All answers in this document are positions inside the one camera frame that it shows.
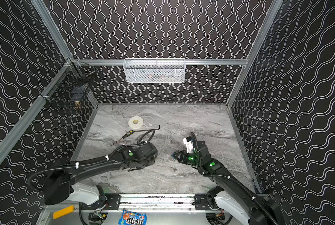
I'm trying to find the white mesh wall basket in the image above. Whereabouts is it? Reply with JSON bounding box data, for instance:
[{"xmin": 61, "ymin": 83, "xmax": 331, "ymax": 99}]
[{"xmin": 123, "ymin": 58, "xmax": 186, "ymax": 83}]

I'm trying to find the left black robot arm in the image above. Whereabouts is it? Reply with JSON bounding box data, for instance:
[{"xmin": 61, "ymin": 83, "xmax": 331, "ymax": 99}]
[{"xmin": 27, "ymin": 129, "xmax": 158, "ymax": 205}]

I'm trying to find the blue candy bag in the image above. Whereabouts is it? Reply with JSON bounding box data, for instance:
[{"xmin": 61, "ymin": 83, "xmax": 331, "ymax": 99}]
[{"xmin": 118, "ymin": 209, "xmax": 147, "ymax": 225}]

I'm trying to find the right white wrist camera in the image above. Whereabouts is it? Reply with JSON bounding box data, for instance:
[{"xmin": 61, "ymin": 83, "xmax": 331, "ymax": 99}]
[{"xmin": 183, "ymin": 136, "xmax": 194, "ymax": 153}]

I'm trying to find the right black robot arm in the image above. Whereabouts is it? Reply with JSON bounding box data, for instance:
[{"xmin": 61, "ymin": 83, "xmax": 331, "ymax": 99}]
[{"xmin": 172, "ymin": 132, "xmax": 285, "ymax": 225}]

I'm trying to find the black hex key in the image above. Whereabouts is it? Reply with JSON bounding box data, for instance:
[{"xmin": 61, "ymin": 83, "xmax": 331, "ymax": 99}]
[{"xmin": 134, "ymin": 125, "xmax": 161, "ymax": 132}]

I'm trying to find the white tape roll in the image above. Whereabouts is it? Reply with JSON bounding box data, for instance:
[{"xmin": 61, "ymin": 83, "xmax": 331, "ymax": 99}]
[{"xmin": 128, "ymin": 116, "xmax": 144, "ymax": 129}]

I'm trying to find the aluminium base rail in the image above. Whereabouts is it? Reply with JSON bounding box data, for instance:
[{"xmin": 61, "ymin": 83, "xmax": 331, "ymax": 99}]
[{"xmin": 98, "ymin": 194, "xmax": 217, "ymax": 212}]

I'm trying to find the brass padlock in basket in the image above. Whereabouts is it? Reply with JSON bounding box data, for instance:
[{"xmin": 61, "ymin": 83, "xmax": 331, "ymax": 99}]
[{"xmin": 75, "ymin": 101, "xmax": 81, "ymax": 110}]

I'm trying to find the black wire wall basket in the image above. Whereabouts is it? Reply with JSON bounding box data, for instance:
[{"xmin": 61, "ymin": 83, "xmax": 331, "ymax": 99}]
[{"xmin": 44, "ymin": 61, "xmax": 98, "ymax": 114}]

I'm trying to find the yellow block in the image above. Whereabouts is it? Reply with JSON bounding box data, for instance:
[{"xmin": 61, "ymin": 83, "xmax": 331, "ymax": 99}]
[{"xmin": 53, "ymin": 205, "xmax": 75, "ymax": 219}]

